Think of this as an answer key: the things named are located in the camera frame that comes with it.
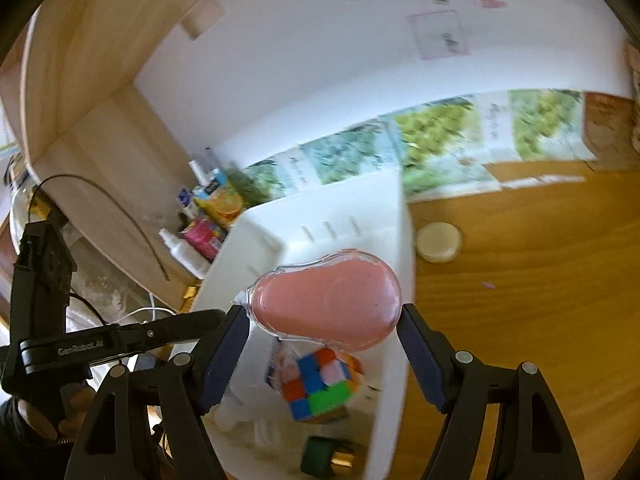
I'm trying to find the labelled clear plastic box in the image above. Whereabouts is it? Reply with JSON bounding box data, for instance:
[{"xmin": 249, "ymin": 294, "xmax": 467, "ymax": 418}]
[{"xmin": 265, "ymin": 339, "xmax": 300, "ymax": 391}]

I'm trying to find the round cream compact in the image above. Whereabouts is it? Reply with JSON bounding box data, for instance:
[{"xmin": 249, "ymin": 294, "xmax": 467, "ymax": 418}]
[{"xmin": 416, "ymin": 222, "xmax": 463, "ymax": 263}]

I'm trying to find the red can pen holder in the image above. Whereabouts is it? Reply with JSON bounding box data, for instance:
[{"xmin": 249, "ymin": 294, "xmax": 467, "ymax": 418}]
[{"xmin": 179, "ymin": 218, "xmax": 227, "ymax": 262}]

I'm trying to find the white spray bottle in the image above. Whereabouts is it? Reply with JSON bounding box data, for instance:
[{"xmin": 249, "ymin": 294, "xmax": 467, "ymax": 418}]
[{"xmin": 158, "ymin": 229, "xmax": 210, "ymax": 281}]

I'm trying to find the grape picture strip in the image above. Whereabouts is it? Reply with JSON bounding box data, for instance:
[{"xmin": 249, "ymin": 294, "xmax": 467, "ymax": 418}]
[{"xmin": 230, "ymin": 89, "xmax": 596, "ymax": 205}]

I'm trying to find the person's left hand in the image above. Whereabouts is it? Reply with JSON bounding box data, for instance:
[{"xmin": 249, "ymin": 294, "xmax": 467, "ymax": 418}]
[{"xmin": 17, "ymin": 386, "xmax": 96, "ymax": 441}]

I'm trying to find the orange juice carton holder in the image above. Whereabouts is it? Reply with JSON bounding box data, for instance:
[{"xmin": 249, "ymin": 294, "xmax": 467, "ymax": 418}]
[{"xmin": 194, "ymin": 170, "xmax": 245, "ymax": 230}]

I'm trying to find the wooden shelf unit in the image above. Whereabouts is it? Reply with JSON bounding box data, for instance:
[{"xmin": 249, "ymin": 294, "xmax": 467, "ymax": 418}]
[{"xmin": 1, "ymin": 0, "xmax": 201, "ymax": 307}]

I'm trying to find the green and gold perfume bottle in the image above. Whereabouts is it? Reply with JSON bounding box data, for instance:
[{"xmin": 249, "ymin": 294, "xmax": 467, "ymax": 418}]
[{"xmin": 299, "ymin": 437, "xmax": 357, "ymax": 479}]

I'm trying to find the brown cardboard drawing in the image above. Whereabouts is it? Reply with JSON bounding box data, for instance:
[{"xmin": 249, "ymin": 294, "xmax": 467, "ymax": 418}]
[{"xmin": 582, "ymin": 92, "xmax": 639, "ymax": 172}]

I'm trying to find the white plastic organizer tray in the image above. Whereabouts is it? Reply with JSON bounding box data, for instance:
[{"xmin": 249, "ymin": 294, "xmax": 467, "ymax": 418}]
[{"xmin": 193, "ymin": 169, "xmax": 414, "ymax": 479}]

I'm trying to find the pink oval case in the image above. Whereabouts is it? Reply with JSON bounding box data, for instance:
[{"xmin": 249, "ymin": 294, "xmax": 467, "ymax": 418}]
[{"xmin": 232, "ymin": 249, "xmax": 402, "ymax": 352}]

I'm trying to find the black hanging cable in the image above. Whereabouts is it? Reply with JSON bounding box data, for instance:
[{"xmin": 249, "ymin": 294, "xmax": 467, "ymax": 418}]
[{"xmin": 27, "ymin": 173, "xmax": 172, "ymax": 282}]

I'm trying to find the multicolour puzzle cube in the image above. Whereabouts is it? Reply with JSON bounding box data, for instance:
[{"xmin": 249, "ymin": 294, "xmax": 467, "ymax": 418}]
[{"xmin": 277, "ymin": 347, "xmax": 363, "ymax": 422}]

